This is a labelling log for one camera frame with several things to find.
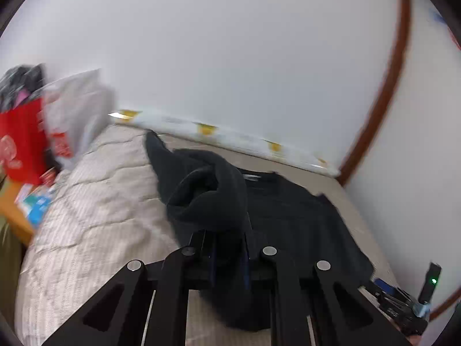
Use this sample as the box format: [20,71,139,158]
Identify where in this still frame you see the black t-shirt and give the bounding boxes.
[238,169,375,282]

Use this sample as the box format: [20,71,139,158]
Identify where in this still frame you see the white bolster with yellow print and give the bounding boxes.
[108,109,341,178]

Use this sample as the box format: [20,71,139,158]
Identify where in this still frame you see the brown wooden trim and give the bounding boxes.
[337,0,461,323]

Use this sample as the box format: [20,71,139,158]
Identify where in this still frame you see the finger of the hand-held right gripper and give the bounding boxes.
[359,277,406,312]

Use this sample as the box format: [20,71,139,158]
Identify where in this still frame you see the blue and white packet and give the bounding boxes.
[15,184,55,228]

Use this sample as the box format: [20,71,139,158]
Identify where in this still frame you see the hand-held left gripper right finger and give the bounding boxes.
[241,232,413,346]

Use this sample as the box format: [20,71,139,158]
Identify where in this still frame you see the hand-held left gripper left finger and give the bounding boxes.
[41,231,217,346]

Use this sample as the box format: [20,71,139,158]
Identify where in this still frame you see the red paper bag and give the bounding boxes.
[0,98,71,185]

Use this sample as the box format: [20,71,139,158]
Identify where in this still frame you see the black knit garment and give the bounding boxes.
[145,130,274,333]

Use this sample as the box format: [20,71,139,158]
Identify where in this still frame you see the red packet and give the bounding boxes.
[39,168,59,189]

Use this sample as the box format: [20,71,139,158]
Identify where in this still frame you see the beige quilted bed mattress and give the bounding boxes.
[14,124,401,346]

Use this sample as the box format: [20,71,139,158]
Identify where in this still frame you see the white plastic bag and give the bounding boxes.
[42,68,116,171]

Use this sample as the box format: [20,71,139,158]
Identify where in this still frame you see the pile of dark clothes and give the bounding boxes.
[0,63,50,113]

